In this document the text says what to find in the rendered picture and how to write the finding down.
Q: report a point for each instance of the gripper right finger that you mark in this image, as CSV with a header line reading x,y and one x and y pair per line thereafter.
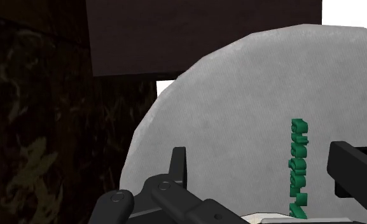
x,y
356,173

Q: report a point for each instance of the green stacked letter figure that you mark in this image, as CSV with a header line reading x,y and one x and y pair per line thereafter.
x,y
298,167

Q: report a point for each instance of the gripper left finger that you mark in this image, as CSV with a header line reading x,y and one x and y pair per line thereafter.
x,y
170,198

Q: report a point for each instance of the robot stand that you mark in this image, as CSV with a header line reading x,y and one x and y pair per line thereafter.
x,y
186,37

